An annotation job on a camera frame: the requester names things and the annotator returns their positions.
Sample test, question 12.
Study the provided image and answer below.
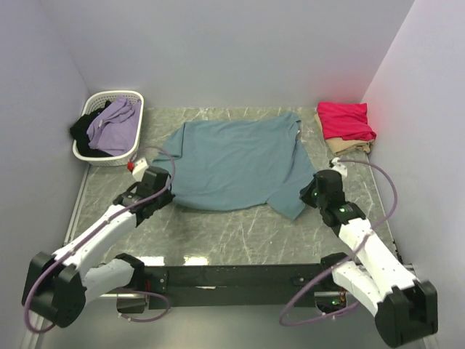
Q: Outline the teal blue t shirt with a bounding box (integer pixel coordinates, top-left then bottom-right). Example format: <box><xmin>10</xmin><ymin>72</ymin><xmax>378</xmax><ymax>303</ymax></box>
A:
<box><xmin>153</xmin><ymin>111</ymin><xmax>315</xmax><ymax>220</ymax></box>

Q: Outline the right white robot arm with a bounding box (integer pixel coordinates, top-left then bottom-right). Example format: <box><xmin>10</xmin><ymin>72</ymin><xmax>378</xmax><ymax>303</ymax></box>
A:
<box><xmin>301</xmin><ymin>169</ymin><xmax>438</xmax><ymax>348</ymax></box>

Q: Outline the folded tan t shirt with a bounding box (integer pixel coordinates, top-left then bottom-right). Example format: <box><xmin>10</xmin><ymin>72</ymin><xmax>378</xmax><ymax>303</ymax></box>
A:
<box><xmin>315</xmin><ymin>113</ymin><xmax>376</xmax><ymax>156</ymax></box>

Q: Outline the lilac t shirt in basket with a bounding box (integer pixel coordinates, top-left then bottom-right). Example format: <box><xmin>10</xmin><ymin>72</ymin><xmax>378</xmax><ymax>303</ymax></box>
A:
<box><xmin>86</xmin><ymin>96</ymin><xmax>142</xmax><ymax>156</ymax></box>

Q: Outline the folded red t shirt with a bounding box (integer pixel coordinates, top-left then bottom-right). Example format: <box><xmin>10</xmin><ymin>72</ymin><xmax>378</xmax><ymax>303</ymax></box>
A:
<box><xmin>316</xmin><ymin>102</ymin><xmax>377</xmax><ymax>142</ymax></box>

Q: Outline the black garment in basket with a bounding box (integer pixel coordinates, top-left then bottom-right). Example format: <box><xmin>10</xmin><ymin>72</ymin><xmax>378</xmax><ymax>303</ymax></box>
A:
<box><xmin>70</xmin><ymin>100</ymin><xmax>110</xmax><ymax>158</ymax></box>

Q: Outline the white plastic laundry basket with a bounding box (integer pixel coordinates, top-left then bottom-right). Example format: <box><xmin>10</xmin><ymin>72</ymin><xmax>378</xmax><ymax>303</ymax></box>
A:
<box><xmin>70</xmin><ymin>90</ymin><xmax>145</xmax><ymax>167</ymax></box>

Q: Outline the black base beam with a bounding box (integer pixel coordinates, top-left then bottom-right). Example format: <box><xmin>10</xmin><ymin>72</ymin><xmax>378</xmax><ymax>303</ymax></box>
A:
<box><xmin>145</xmin><ymin>263</ymin><xmax>324</xmax><ymax>307</ymax></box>

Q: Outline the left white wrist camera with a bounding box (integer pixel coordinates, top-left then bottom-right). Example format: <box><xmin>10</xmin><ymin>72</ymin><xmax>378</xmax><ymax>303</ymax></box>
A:
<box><xmin>126</xmin><ymin>157</ymin><xmax>149</xmax><ymax>182</ymax></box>

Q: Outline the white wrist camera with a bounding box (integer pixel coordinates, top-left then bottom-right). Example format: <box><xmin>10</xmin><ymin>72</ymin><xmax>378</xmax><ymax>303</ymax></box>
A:
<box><xmin>329</xmin><ymin>157</ymin><xmax>348</xmax><ymax>179</ymax></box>
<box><xmin>126</xmin><ymin>157</ymin><xmax>149</xmax><ymax>182</ymax></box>

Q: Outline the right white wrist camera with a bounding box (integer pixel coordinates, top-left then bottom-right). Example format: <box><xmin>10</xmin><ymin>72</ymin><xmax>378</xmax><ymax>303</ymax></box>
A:
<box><xmin>329</xmin><ymin>157</ymin><xmax>348</xmax><ymax>179</ymax></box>

